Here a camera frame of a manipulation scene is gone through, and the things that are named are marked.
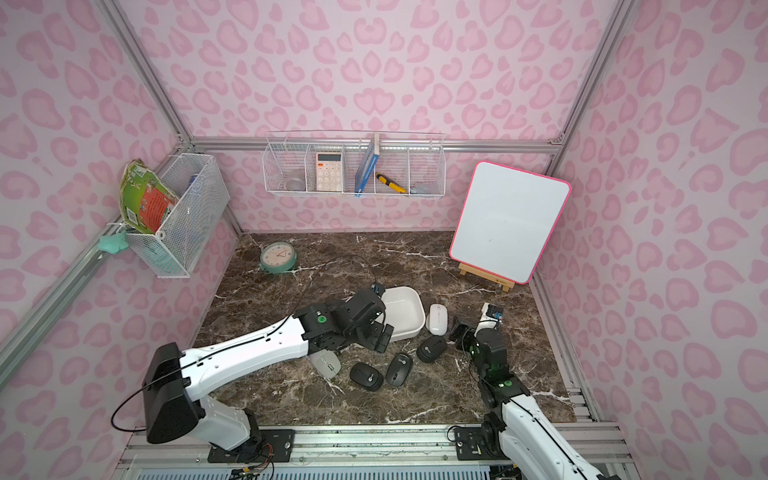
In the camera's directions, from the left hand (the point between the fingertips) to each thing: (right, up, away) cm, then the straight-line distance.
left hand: (379, 322), depth 78 cm
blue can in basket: (-56, +39, +10) cm, 69 cm away
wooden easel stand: (+35, +10, +23) cm, 43 cm away
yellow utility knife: (+3, +41, +20) cm, 46 cm away
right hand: (+24, 0, +7) cm, 25 cm away
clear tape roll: (-28, +40, +20) cm, 53 cm away
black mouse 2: (+5, -15, +6) cm, 17 cm away
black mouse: (-4, -16, +5) cm, 17 cm away
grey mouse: (-15, -12, +6) cm, 20 cm away
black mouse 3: (+15, -9, +9) cm, 20 cm away
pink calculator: (-17, +44, +17) cm, 50 cm away
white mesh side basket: (-49, +19, -6) cm, 53 cm away
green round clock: (-39, +17, +32) cm, 53 cm away
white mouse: (+17, -3, +15) cm, 23 cm away
